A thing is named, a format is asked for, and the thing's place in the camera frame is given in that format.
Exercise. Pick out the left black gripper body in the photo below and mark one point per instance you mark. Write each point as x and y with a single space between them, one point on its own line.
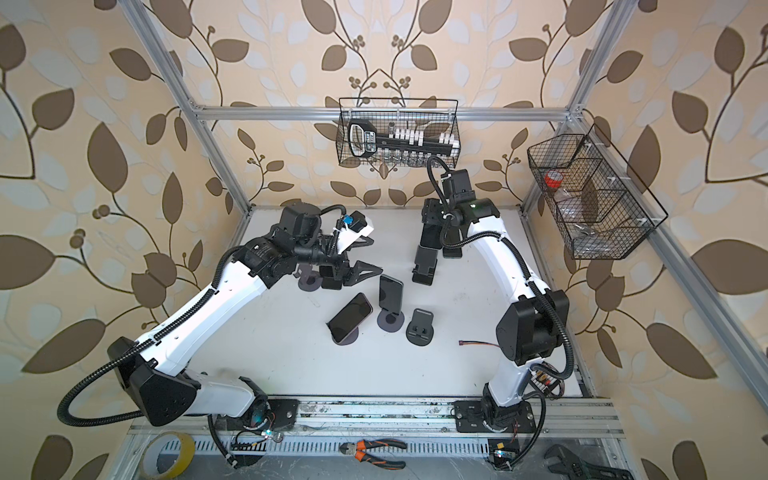
338 265

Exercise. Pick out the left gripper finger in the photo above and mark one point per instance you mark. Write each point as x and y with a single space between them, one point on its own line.
360 272
362 241

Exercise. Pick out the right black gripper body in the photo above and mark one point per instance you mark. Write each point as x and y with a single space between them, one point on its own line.
435 211

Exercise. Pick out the silver phone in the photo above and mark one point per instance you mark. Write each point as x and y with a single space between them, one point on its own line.
431 237

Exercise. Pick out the green phone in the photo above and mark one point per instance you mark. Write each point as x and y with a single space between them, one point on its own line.
390 294
452 249

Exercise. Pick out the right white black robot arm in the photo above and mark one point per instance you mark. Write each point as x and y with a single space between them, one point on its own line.
538 355

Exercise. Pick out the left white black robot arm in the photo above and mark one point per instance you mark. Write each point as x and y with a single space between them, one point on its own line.
153 370

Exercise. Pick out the round purple stand far left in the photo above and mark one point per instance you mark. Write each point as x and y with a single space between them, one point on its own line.
309 280

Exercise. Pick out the black rectangular stand back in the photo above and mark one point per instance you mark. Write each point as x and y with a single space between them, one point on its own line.
425 265

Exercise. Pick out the black phone front left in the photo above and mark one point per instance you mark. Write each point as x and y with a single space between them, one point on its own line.
350 316

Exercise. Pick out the round dark stand front left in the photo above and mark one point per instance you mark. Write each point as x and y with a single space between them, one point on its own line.
349 339

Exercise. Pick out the round black stand front right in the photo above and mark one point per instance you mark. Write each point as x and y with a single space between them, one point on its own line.
420 330

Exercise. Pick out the black socket tool set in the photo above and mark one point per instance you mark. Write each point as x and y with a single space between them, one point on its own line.
364 141

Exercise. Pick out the red capped item in basket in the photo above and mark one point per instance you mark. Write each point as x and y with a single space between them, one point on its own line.
553 179

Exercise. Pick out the black charger board with connectors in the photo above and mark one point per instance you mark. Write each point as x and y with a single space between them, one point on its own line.
551 387

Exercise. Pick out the yellow tape roll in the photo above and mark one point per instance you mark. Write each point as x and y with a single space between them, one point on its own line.
167 456

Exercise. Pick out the black adjustable wrench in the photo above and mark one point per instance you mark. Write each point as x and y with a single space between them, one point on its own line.
572 466

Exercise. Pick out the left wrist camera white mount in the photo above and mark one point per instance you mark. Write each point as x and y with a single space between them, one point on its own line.
354 227

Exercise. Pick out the black wire basket back wall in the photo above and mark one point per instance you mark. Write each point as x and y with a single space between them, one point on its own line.
433 114

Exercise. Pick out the black wire basket wall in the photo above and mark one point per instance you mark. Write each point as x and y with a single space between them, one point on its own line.
433 114
604 208

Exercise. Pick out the black wire basket right wall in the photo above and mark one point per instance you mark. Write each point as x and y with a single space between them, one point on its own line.
604 208

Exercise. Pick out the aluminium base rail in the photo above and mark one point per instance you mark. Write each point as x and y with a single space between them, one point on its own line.
392 438

